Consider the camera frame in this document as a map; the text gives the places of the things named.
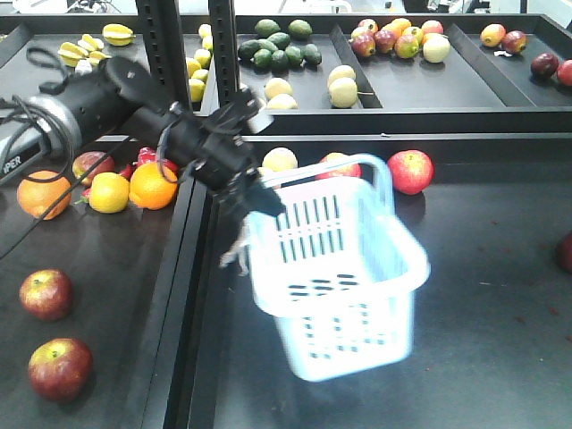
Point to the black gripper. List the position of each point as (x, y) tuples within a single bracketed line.
[(213, 152)]

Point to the light blue plastic basket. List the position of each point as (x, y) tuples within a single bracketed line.
[(337, 270)]

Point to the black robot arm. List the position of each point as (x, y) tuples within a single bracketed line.
[(121, 96)]

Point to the red apple beside basket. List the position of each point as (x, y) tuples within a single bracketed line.
[(350, 170)]

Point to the red bell pepper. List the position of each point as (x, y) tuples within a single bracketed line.
[(148, 155)]

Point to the large orange right group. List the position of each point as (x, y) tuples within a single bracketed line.
[(151, 188)]

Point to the red chili pepper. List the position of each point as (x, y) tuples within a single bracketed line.
[(125, 172)]

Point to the yellow apple right group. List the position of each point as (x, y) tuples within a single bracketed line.
[(109, 193)]

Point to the red apple behind yellow apple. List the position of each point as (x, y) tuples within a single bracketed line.
[(85, 161)]

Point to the white garlic bulb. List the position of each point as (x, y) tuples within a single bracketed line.
[(83, 67)]

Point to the black wooden produce stand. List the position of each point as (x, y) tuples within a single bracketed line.
[(178, 342)]

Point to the orange with navel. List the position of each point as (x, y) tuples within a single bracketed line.
[(37, 193)]

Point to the red apple right tray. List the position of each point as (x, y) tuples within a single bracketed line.
[(412, 171)]

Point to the red apple near front upper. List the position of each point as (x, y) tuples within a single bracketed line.
[(47, 294)]

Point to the red apple near front lower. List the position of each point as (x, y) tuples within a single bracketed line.
[(59, 369)]

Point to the black upright post left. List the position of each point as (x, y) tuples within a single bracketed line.
[(160, 26)]

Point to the black upright post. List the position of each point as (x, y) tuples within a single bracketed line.
[(160, 26), (223, 25)]

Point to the black upright post right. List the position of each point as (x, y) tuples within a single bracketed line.
[(223, 25)]

